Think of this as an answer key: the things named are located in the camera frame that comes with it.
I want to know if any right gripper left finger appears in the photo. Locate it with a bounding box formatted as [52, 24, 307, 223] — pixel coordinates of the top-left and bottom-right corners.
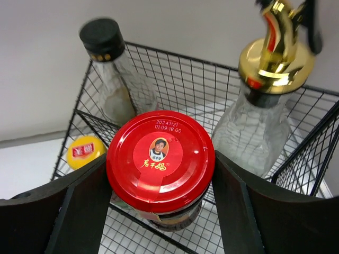
[1, 155, 112, 253]

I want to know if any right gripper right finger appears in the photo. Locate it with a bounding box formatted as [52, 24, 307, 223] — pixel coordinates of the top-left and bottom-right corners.
[212, 152, 338, 253]

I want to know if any clear glass oil dispenser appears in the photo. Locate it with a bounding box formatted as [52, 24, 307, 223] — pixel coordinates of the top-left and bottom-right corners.
[212, 1, 323, 177]

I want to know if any black-cap red-label vinegar bottle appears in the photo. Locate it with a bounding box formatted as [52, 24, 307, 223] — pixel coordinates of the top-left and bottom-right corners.
[79, 17, 158, 126]

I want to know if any red-lid chili jar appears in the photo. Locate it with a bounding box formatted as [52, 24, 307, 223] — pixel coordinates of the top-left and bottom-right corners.
[106, 110, 215, 232]

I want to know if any yellow-cap green-label sauce bottle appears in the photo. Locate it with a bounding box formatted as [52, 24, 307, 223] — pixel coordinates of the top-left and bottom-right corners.
[66, 135, 107, 170]

